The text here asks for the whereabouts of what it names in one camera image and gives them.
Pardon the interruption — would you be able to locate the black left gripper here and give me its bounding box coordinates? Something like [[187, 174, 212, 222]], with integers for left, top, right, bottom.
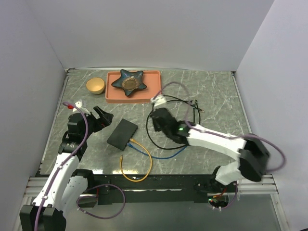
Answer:
[[81, 106, 113, 140]]

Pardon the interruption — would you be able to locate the black network switch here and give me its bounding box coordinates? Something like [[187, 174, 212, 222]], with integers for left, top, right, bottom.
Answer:
[[107, 119, 138, 151]]

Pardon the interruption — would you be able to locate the black coaxial cable bundle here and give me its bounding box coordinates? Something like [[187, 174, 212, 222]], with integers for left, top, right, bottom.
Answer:
[[145, 94, 205, 150]]

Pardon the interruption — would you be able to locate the yellow ethernet cable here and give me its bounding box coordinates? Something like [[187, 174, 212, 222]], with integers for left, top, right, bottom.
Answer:
[[119, 138, 153, 183]]

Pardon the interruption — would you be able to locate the blue ethernet cable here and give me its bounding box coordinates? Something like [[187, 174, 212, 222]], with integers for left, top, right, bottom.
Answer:
[[127, 142, 188, 160]]

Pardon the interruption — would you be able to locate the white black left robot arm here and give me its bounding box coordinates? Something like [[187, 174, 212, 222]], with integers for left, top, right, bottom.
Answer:
[[19, 102, 114, 231]]

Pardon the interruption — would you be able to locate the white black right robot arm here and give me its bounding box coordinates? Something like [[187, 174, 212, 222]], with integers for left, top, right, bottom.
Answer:
[[150, 108, 270, 192]]

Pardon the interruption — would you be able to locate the yellow wooden bowl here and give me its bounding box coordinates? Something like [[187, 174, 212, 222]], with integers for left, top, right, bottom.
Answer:
[[86, 77, 105, 95]]

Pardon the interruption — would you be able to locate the salmon pink tray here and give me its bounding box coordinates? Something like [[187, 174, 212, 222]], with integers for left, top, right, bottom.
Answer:
[[105, 70, 161, 103]]

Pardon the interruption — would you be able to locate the blue star-shaped dish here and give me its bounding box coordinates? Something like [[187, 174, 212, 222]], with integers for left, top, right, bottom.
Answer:
[[111, 69, 147, 97]]

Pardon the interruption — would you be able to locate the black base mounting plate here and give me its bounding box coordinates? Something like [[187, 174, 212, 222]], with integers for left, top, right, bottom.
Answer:
[[73, 170, 237, 205]]

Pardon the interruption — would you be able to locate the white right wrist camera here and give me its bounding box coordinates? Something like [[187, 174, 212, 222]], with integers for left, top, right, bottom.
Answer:
[[150, 94, 167, 108]]

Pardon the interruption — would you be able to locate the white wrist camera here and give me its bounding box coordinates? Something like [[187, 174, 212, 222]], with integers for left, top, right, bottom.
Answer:
[[68, 100, 90, 116], [150, 94, 167, 108]]

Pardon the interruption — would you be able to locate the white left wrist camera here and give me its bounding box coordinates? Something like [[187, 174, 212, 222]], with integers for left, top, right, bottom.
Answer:
[[68, 100, 90, 116]]

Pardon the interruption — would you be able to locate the aluminium frame rail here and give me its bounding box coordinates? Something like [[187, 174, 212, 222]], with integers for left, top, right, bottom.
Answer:
[[24, 175, 279, 197]]

